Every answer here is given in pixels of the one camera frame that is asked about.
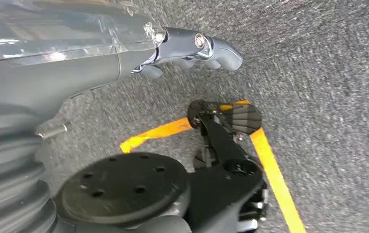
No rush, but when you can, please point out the small silver metal pin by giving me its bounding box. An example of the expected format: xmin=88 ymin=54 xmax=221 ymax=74
xmin=35 ymin=123 xmax=71 ymax=139

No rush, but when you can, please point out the yellow floor tape outline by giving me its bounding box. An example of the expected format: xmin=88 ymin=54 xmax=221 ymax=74
xmin=119 ymin=100 xmax=307 ymax=233

